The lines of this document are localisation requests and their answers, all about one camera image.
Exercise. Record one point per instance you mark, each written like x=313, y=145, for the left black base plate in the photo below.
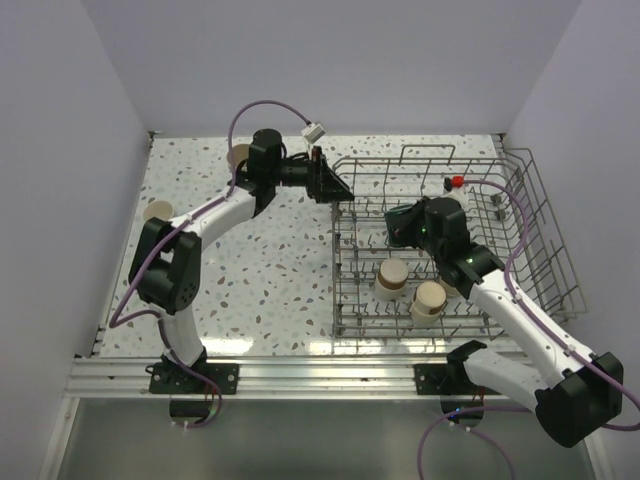
x=167, y=377

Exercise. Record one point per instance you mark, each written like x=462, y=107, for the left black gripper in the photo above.
x=322, y=185

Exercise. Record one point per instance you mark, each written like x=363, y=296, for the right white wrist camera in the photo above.
x=455, y=188

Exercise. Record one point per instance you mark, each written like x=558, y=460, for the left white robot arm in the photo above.
x=166, y=270

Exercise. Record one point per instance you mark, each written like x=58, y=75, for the beige brown cup middle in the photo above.
x=427, y=303

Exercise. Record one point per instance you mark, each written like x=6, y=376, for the round controller board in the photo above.
x=197, y=410
x=466, y=412

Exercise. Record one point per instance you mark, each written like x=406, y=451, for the beige brown cup right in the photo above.
x=451, y=292

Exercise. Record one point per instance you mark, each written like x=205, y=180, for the light blue ceramic mug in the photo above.
x=160, y=209

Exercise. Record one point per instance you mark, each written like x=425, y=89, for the beige brown cup left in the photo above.
x=391, y=279

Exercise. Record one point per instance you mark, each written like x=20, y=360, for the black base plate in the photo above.
x=444, y=380
x=167, y=377

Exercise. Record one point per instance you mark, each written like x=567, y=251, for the aluminium mounting rail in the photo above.
x=264, y=378

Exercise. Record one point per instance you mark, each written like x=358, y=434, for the beige brown cup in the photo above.
x=451, y=292
x=427, y=303
x=391, y=279

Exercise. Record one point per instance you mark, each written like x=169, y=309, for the tall beige cup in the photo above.
x=238, y=154

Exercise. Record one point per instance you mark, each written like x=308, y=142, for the left round controller board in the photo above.
x=197, y=410

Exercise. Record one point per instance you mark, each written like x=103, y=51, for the right round controller board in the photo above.
x=466, y=412

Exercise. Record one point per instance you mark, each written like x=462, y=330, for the grey wire dish rack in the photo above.
x=507, y=201

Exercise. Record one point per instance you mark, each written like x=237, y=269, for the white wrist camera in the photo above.
x=455, y=188
x=311, y=134

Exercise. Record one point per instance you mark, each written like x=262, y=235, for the dark green mug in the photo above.
x=395, y=220

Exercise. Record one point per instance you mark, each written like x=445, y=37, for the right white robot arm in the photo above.
x=571, y=390

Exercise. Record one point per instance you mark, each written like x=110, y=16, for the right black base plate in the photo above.
x=444, y=380

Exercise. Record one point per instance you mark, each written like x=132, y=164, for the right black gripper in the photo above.
x=420, y=208

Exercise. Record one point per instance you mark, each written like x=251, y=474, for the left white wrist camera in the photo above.
x=311, y=134

